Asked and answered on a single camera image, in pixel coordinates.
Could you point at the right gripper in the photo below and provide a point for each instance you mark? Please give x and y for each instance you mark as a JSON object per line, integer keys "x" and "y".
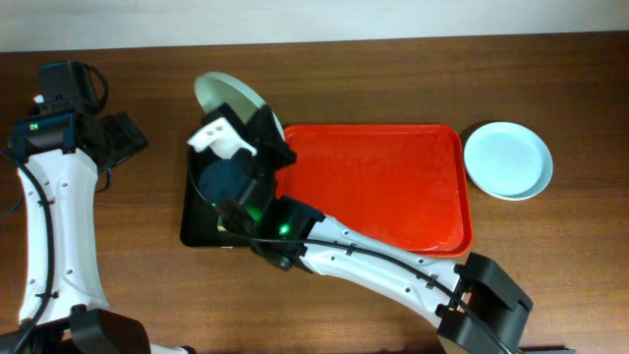
{"x": 269, "y": 138}

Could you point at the green and yellow sponge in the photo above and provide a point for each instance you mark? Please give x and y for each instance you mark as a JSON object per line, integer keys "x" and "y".
{"x": 220, "y": 225}

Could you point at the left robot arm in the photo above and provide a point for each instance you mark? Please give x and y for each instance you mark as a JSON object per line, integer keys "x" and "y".
{"x": 59, "y": 157}

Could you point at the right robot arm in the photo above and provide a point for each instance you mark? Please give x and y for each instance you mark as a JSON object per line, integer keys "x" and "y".
{"x": 475, "y": 307}

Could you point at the light blue plate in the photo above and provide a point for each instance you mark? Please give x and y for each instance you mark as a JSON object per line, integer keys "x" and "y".
{"x": 508, "y": 161}

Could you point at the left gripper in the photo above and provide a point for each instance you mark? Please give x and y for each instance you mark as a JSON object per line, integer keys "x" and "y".
{"x": 129, "y": 139}

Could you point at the black plastic tray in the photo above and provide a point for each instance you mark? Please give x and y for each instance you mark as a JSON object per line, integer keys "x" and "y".
{"x": 196, "y": 226}

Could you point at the pale green plate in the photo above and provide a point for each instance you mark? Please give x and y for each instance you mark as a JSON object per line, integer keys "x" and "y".
{"x": 214, "y": 89}

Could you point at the red plastic tray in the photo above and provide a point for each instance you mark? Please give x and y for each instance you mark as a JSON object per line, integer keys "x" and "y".
{"x": 401, "y": 184}

